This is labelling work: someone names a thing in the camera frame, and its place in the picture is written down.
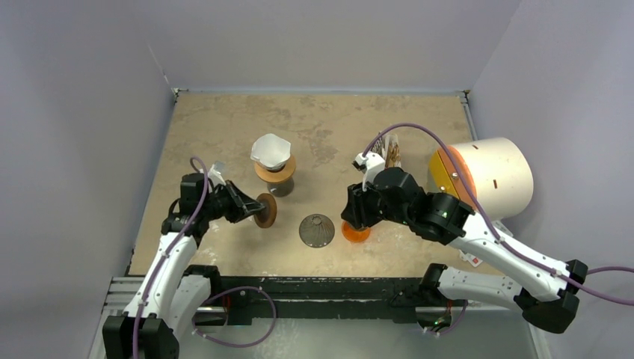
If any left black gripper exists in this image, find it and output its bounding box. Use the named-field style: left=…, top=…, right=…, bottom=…
left=201, top=179, right=264, bottom=224

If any brown wooden round coaster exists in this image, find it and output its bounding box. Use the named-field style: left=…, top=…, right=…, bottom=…
left=254, top=193, right=277, bottom=229

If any amber glass carafe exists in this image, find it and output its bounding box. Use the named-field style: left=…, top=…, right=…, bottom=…
left=341, top=221, right=371, bottom=243

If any wooden ring dripper stand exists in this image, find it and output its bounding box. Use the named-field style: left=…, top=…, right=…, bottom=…
left=253, top=155, right=297, bottom=197

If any white paper coffee filter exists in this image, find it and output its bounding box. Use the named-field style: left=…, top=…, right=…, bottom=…
left=250, top=133, right=291, bottom=171

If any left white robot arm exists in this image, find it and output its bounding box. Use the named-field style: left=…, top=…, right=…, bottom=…
left=102, top=172, right=277, bottom=358

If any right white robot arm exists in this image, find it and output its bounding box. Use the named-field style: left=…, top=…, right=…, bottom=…
left=341, top=168, right=588, bottom=334

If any orange filter paper box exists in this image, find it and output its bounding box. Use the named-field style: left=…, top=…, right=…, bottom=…
left=371, top=133, right=401, bottom=168

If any dark ribbed glass cone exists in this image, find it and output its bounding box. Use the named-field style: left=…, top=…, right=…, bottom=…
left=298, top=214, right=335, bottom=248

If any white cylinder drum orange lid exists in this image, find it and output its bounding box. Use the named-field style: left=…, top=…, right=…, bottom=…
left=429, top=138, right=534, bottom=221

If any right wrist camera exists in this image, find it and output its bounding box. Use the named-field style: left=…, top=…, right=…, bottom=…
left=353, top=152, right=386, bottom=191

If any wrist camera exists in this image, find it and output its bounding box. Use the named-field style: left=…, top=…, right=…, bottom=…
left=207, top=161, right=226, bottom=187
left=353, top=152, right=386, bottom=191

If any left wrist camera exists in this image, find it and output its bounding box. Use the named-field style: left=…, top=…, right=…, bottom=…
left=207, top=161, right=226, bottom=187

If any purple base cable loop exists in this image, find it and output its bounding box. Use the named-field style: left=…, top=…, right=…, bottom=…
left=191, top=286, right=277, bottom=350

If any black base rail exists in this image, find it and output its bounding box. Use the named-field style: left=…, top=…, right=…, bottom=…
left=193, top=275, right=467, bottom=328

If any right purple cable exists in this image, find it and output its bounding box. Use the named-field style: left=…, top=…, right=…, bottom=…
left=361, top=123, right=634, bottom=307

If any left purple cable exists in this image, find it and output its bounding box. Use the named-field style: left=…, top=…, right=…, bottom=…
left=131, top=156, right=210, bottom=359

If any aluminium frame rail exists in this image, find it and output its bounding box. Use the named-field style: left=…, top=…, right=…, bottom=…
left=90, top=272, right=551, bottom=358

